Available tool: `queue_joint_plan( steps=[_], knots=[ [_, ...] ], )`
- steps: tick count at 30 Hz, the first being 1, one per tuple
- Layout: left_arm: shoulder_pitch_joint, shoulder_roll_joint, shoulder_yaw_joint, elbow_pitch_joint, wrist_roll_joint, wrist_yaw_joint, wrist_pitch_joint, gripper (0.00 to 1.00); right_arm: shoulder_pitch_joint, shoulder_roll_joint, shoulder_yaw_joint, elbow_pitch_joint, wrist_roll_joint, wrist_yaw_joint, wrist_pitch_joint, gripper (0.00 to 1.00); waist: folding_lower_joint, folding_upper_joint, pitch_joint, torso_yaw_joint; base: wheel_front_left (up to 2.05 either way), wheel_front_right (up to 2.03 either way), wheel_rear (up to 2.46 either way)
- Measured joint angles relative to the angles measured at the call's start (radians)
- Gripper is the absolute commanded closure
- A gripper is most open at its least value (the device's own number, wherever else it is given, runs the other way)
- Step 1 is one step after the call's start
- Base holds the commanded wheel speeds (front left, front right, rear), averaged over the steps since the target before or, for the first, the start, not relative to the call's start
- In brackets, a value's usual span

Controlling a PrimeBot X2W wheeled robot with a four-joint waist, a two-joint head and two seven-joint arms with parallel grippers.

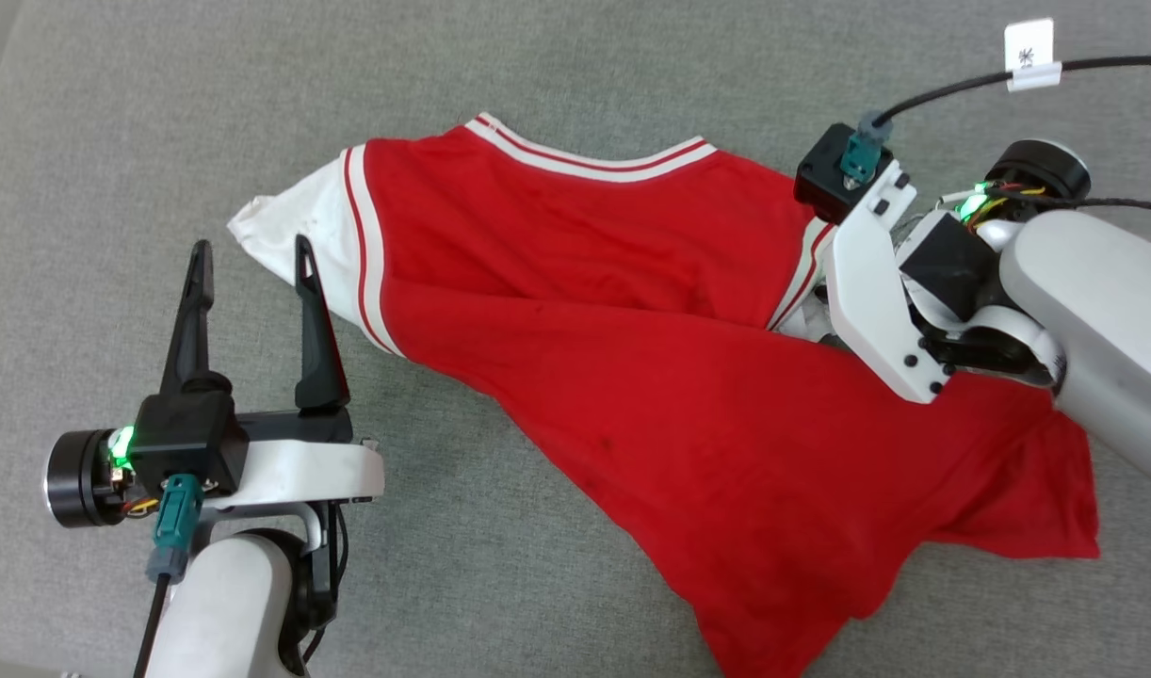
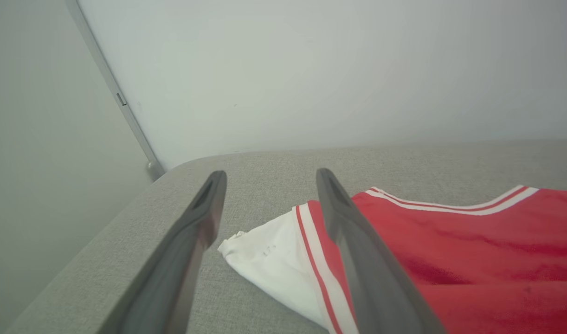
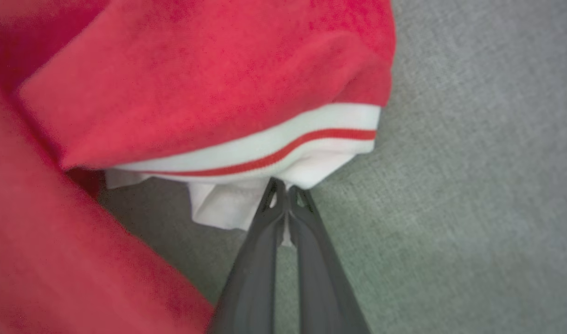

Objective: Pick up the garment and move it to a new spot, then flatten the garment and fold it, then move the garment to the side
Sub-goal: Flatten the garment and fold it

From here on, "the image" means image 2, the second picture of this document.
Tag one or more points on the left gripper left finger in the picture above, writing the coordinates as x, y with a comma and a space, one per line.
177, 273

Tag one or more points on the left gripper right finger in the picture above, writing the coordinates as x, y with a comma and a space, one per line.
371, 278

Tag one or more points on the red and white shirt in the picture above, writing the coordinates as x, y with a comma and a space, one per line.
473, 250

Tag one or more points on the grey metal wall rail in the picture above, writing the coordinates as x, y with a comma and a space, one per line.
112, 83

